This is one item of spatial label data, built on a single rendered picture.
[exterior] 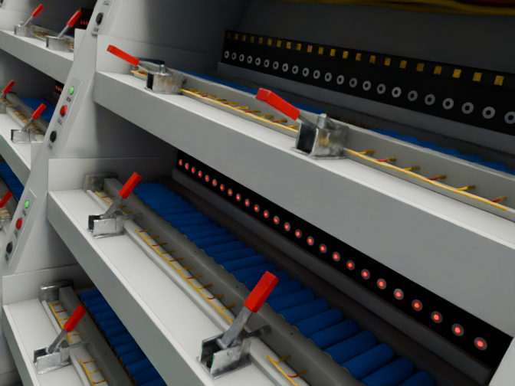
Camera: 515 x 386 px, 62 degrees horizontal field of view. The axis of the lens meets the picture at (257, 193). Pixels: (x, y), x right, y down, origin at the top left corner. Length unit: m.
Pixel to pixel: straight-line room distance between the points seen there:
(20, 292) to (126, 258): 0.29
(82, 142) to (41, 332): 0.29
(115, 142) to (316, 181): 0.47
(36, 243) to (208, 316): 0.38
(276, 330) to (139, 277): 0.17
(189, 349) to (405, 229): 0.22
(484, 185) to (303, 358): 0.20
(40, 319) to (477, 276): 0.63
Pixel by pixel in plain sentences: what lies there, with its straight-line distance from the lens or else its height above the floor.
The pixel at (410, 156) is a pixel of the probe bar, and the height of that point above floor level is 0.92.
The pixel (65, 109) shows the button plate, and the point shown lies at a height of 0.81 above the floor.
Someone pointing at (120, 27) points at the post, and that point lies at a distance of 0.70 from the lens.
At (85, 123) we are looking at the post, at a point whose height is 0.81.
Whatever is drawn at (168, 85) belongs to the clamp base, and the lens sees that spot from 0.55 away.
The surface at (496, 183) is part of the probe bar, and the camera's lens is 0.31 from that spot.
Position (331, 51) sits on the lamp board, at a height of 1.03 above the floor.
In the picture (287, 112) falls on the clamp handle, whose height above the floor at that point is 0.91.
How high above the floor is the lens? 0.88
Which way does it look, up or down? 5 degrees down
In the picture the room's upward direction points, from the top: 24 degrees clockwise
